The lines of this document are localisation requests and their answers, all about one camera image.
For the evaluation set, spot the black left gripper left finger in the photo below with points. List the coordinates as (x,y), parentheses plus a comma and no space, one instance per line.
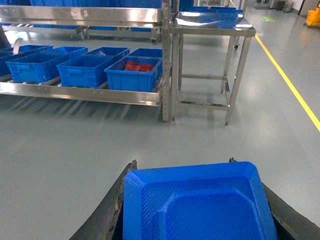
(106,221)

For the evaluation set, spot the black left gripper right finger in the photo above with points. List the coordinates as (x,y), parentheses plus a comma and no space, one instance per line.
(289,224)

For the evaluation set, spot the blue block part with knob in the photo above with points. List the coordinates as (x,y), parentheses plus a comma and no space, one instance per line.
(221,201)

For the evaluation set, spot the blue bin with red bags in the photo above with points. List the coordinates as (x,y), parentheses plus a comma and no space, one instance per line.
(122,80)

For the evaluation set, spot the empty blue bin front middle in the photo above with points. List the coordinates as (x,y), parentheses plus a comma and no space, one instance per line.
(86,71)

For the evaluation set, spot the blue bin front left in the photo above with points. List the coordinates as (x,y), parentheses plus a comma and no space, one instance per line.
(35,68)

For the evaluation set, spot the blue bin with clear bag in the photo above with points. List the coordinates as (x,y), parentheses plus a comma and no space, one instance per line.
(117,52)

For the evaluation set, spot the blue bin rear right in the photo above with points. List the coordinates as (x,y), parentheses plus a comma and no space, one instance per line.
(147,52)

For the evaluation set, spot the blue bin rear left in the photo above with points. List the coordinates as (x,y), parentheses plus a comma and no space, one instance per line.
(71,52)

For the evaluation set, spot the blue bin far left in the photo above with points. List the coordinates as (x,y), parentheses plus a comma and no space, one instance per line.
(25,50)

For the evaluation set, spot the stainless steel shelf rack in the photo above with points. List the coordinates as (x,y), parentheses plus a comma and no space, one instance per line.
(155,18)

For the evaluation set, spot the red bubble wrap bags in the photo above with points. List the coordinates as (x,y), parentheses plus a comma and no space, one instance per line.
(138,67)

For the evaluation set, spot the yellow mop bucket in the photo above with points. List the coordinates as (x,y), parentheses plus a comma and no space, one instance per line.
(313,17)

